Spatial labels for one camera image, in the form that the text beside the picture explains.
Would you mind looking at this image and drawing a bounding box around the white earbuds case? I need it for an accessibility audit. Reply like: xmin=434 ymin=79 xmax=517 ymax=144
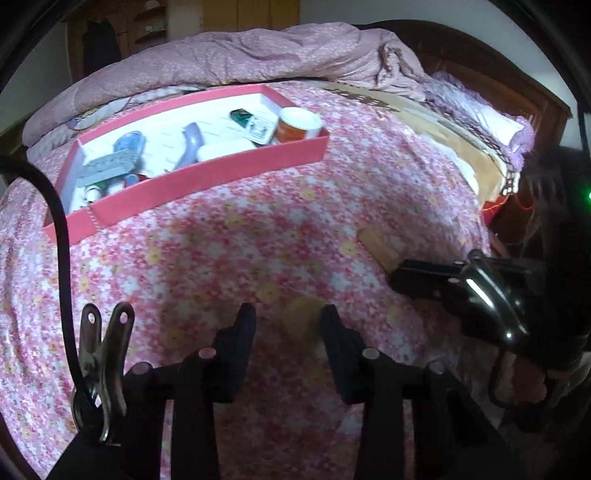
xmin=198 ymin=140 xmax=257 ymax=163

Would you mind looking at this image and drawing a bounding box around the wooden puzzle block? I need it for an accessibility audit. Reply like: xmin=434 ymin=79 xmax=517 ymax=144
xmin=358 ymin=226 xmax=402 ymax=274

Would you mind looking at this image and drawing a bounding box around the small white card box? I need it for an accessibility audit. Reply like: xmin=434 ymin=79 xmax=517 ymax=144
xmin=246 ymin=115 xmax=274 ymax=145

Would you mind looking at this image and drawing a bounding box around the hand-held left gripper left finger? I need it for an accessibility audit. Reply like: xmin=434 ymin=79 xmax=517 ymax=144
xmin=115 ymin=302 xmax=257 ymax=480

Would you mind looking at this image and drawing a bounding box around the person's right hand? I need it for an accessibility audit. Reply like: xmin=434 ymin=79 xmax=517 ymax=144
xmin=501 ymin=354 xmax=555 ymax=408

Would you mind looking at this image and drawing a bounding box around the pink shallow cardboard box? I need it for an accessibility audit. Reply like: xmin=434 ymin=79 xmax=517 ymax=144
xmin=44 ymin=84 xmax=331 ymax=244

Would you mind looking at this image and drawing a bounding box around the pink quilt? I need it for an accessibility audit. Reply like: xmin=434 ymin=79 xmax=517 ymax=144
xmin=21 ymin=23 xmax=428 ymax=146

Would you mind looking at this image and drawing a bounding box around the white and purple pillow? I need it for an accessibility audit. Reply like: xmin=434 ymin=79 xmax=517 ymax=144
xmin=425 ymin=71 xmax=536 ymax=155

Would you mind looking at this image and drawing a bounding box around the grey curved plastic handle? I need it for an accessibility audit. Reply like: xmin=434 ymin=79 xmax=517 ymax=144
xmin=174 ymin=122 xmax=205 ymax=171

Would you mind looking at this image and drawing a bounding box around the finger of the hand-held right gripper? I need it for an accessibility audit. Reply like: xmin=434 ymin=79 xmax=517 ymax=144
xmin=398 ymin=257 xmax=467 ymax=284
xmin=387 ymin=274 xmax=462 ymax=309

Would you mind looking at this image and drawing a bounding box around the pink floral bed sheet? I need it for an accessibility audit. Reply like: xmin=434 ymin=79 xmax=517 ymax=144
xmin=0 ymin=80 xmax=492 ymax=480

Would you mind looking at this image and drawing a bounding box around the wooden headboard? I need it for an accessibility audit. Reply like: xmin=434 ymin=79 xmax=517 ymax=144
xmin=383 ymin=21 xmax=571 ymax=259

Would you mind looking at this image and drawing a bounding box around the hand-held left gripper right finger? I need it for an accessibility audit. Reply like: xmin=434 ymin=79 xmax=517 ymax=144
xmin=321 ymin=305 xmax=518 ymax=480

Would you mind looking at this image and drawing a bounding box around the dark hanging coat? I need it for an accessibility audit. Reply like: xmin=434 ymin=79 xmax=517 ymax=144
xmin=83 ymin=21 xmax=122 ymax=75

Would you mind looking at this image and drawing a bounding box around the silver pill blister pack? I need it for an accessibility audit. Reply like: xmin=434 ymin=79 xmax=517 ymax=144
xmin=75 ymin=151 xmax=140 ymax=188

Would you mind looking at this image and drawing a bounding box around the orange and white cup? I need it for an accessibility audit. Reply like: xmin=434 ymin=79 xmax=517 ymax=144
xmin=276 ymin=107 xmax=324 ymax=144

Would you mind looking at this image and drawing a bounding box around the black cable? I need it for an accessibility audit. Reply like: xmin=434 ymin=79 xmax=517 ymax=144
xmin=0 ymin=157 xmax=78 ymax=393

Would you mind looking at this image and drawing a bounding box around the blue oval case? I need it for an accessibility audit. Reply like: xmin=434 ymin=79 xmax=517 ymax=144
xmin=112 ymin=131 xmax=147 ymax=160

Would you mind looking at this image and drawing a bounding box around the wooden wardrobe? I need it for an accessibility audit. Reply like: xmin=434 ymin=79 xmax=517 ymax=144
xmin=65 ymin=0 xmax=301 ymax=79

